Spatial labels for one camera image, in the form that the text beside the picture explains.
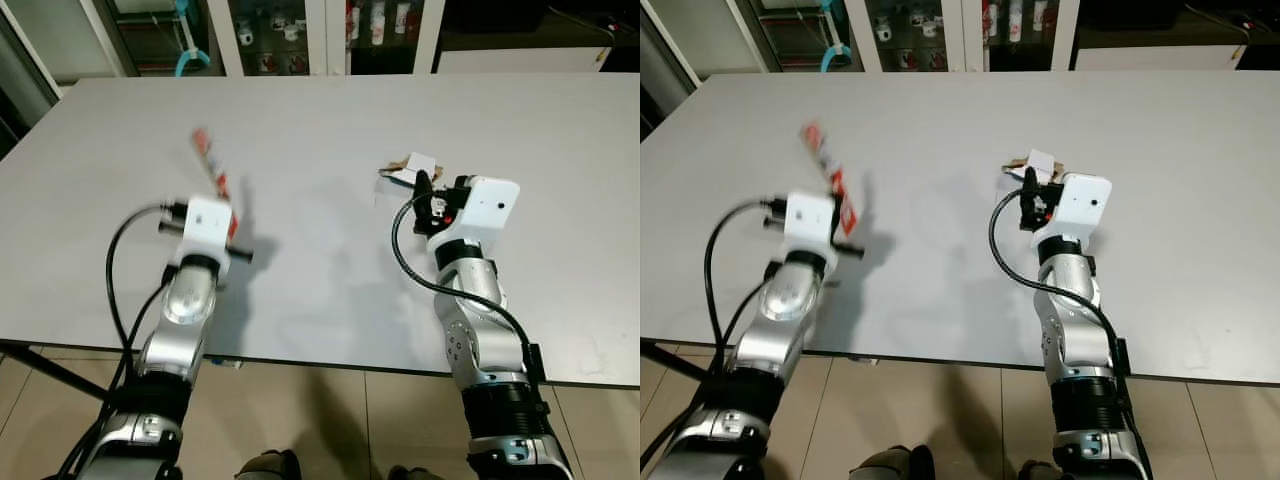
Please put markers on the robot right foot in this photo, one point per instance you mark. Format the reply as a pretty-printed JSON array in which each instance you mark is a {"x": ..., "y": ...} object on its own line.
[
  {"x": 415, "y": 473},
  {"x": 1045, "y": 470}
]

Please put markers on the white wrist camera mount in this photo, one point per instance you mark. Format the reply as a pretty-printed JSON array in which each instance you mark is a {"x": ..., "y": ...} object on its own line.
[
  {"x": 808, "y": 218},
  {"x": 1085, "y": 200},
  {"x": 208, "y": 225},
  {"x": 490, "y": 205}
]

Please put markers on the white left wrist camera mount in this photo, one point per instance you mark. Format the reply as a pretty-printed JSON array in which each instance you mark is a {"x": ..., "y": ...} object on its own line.
[
  {"x": 208, "y": 225},
  {"x": 808, "y": 218}
]

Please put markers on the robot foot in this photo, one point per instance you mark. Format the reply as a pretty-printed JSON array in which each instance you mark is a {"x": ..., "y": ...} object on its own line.
[
  {"x": 890, "y": 463},
  {"x": 1045, "y": 470},
  {"x": 415, "y": 473},
  {"x": 268, "y": 465}
]

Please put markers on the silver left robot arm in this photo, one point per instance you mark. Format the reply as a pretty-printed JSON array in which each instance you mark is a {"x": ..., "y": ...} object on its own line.
[
  {"x": 185, "y": 310},
  {"x": 790, "y": 305}
]

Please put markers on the white folding table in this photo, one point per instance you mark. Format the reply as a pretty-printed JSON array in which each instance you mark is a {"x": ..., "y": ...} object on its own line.
[
  {"x": 330, "y": 280},
  {"x": 950, "y": 290}
]

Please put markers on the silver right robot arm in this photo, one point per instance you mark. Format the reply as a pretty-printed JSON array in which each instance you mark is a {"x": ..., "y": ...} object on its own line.
[
  {"x": 480, "y": 330},
  {"x": 1075, "y": 320}
]

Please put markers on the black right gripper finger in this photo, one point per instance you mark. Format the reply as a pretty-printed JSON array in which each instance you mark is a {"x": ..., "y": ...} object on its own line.
[
  {"x": 423, "y": 188},
  {"x": 1029, "y": 185}
]

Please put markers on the white paper trash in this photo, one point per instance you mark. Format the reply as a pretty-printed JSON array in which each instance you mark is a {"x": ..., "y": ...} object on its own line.
[
  {"x": 420, "y": 163},
  {"x": 1045, "y": 162}
]

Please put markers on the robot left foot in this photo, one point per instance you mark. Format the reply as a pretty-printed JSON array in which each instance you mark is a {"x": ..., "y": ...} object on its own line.
[
  {"x": 268, "y": 465},
  {"x": 890, "y": 463}
]

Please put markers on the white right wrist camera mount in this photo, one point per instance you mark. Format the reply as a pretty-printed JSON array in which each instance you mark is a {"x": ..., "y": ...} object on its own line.
[
  {"x": 490, "y": 205},
  {"x": 1085, "y": 200}
]

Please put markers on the white framed glass cabinet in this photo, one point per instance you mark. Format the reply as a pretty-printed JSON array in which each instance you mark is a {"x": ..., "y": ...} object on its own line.
[
  {"x": 330, "y": 35},
  {"x": 960, "y": 35}
]

